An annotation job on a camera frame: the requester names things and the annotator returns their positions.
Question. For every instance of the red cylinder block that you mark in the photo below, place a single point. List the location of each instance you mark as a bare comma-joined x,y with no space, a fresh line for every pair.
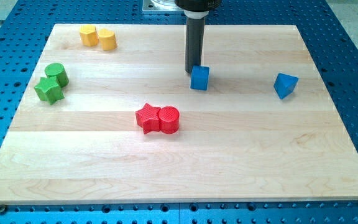
169,119

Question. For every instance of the yellow heart block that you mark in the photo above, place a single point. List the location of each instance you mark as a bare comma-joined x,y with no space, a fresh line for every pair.
107,39

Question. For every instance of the blue cube block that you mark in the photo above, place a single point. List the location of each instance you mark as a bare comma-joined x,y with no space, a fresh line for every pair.
199,77

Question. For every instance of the red star block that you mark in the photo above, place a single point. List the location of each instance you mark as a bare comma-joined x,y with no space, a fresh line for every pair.
147,118

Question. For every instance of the yellow hexagon block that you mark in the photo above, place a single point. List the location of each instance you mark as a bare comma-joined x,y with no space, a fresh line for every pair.
88,34

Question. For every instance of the black robot arm end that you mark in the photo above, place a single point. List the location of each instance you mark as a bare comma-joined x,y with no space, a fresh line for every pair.
198,5

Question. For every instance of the blue triangular prism block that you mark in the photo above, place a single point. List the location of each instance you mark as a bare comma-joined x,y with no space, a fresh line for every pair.
285,84

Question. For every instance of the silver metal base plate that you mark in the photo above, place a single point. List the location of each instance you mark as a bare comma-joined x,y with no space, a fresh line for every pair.
160,6

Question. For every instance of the green cylinder block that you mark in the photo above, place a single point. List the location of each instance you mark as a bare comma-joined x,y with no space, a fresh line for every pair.
58,71

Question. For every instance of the light wooden board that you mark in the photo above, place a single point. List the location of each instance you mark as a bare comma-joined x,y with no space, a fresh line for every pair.
237,141

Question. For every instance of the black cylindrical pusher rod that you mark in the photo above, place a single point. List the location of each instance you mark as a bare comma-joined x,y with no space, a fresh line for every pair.
195,22

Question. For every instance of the green star block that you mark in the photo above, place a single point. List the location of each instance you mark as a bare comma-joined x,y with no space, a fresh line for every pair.
48,89

